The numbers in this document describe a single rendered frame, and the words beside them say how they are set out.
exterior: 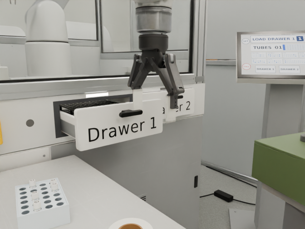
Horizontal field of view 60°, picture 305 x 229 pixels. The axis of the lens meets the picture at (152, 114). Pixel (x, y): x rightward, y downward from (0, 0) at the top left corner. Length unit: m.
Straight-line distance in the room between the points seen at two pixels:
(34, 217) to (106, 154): 0.48
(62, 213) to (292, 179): 0.47
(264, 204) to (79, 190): 1.28
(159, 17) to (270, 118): 1.05
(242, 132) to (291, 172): 1.83
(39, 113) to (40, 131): 0.06
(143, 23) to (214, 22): 1.94
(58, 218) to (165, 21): 0.48
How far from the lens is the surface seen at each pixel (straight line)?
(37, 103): 0.82
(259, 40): 1.56
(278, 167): 0.66
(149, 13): 0.66
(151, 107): 0.82
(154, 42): 0.65
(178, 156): 1.19
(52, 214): 0.53
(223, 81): 2.49
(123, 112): 0.71
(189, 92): 1.14
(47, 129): 0.84
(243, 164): 2.53
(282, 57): 1.51
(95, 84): 0.88
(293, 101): 1.57
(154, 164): 1.11
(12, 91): 0.81
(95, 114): 0.71
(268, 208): 1.75
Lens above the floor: 1.05
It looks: 12 degrees down
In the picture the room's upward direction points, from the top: straight up
